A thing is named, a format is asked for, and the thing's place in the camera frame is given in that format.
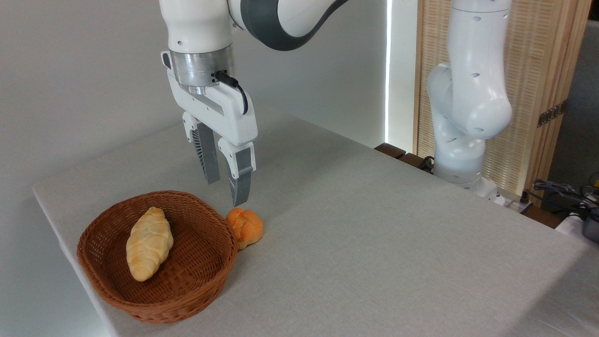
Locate orange knotted bread bun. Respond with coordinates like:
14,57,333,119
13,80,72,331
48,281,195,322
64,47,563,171
226,208,264,250

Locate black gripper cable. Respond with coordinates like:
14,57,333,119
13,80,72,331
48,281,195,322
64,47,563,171
213,71,249,116

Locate wooden slatted folding screen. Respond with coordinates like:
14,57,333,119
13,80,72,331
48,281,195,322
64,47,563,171
414,0,593,206

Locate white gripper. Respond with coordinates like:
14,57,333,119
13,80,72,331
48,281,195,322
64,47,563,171
161,51,258,208

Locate pale croissant bread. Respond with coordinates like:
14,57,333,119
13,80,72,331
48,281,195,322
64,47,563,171
126,207,174,282

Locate brown wicker basket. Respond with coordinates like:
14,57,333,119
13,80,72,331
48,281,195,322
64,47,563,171
77,190,238,325

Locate black cable bundle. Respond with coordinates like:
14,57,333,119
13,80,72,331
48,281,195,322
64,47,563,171
532,179,599,212

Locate white power strip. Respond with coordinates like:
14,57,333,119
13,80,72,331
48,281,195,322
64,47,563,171
487,191,534,214

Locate dark metal screen hinge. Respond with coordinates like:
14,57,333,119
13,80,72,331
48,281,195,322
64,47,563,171
537,100,568,128

